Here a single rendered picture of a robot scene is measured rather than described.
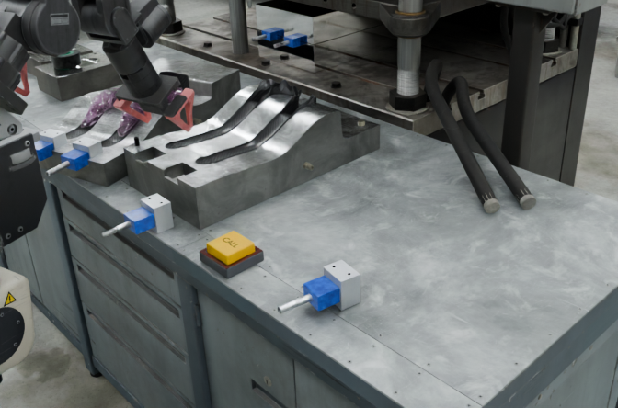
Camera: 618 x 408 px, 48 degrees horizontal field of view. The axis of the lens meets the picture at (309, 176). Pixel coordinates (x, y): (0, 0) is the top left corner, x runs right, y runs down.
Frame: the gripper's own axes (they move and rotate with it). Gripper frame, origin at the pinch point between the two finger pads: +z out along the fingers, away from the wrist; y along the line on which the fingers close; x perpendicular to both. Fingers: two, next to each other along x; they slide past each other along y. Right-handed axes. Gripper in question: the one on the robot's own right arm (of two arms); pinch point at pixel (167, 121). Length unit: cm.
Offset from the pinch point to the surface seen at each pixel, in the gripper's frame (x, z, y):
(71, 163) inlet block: 6.9, 12.0, 27.7
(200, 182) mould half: 5.3, 9.3, -6.4
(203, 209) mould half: 8.4, 13.4, -7.3
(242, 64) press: -69, 59, 47
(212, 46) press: -80, 65, 69
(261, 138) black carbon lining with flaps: -14.5, 19.6, -5.2
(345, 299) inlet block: 18.0, 10.7, -42.0
